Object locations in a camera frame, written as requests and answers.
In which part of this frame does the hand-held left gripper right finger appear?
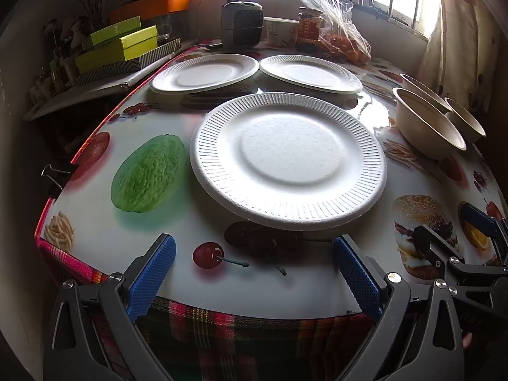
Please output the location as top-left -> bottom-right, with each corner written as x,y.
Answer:
332,234 -> 465,381

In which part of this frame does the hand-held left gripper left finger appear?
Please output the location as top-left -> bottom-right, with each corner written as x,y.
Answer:
43,233 -> 177,381

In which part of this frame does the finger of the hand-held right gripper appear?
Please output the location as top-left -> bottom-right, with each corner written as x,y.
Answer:
413,224 -> 508,286
461,202 -> 508,266

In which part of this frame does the beige paper bowl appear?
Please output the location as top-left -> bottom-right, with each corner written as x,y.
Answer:
392,87 -> 468,161
444,97 -> 487,144
399,73 -> 453,114

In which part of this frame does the white paper plate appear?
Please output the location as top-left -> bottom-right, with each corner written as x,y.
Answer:
190,92 -> 387,231
150,53 -> 259,95
259,55 -> 364,95

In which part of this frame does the black binder clip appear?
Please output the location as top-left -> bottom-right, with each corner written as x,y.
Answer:
41,164 -> 78,199

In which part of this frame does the cream spotted curtain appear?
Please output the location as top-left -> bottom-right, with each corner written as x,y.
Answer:
417,0 -> 503,112

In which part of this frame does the white side shelf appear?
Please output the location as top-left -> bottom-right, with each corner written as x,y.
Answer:
22,42 -> 199,122

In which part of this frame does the zigzag striped box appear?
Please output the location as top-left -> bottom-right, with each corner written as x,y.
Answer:
75,39 -> 182,86

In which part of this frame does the plastic bag of oranges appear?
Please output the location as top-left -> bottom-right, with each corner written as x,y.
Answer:
284,0 -> 372,66

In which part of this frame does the lime green flat box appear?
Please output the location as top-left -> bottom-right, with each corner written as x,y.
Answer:
75,26 -> 159,74

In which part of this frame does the cluster of small bottles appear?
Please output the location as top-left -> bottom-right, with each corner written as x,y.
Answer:
28,20 -> 92,104

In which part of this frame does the olive green flat box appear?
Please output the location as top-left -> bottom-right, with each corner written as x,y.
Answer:
81,16 -> 142,50

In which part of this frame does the red label glass jar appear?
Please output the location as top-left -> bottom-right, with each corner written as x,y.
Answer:
296,7 -> 324,44

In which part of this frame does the white plastic tub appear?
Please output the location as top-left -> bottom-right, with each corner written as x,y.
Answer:
263,17 -> 300,46

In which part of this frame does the grey fan heater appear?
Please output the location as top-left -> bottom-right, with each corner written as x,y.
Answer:
221,0 -> 264,50

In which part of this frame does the orange tray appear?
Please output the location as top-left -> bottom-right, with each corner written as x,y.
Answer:
109,0 -> 190,24

